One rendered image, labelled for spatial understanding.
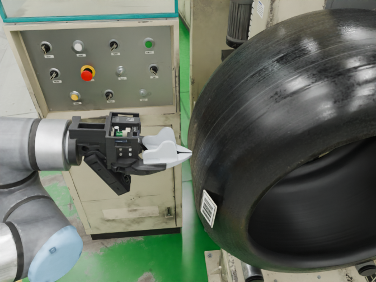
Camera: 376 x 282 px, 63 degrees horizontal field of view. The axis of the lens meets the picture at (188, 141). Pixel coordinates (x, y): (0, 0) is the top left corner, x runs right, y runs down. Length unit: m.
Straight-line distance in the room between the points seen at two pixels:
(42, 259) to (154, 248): 1.39
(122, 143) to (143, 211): 1.19
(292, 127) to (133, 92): 0.87
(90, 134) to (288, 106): 0.31
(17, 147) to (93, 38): 0.67
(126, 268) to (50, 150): 1.37
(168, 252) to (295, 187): 1.07
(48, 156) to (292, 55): 0.41
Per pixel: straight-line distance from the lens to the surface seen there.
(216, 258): 1.82
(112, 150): 0.52
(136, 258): 1.85
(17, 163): 0.56
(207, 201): 0.53
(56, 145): 0.53
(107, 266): 1.86
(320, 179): 0.97
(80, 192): 1.59
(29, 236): 0.53
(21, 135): 0.55
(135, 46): 1.14
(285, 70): 0.48
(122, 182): 0.59
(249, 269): 0.80
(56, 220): 0.55
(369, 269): 0.90
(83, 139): 0.53
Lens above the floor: 1.63
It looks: 42 degrees down
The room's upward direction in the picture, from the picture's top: straight up
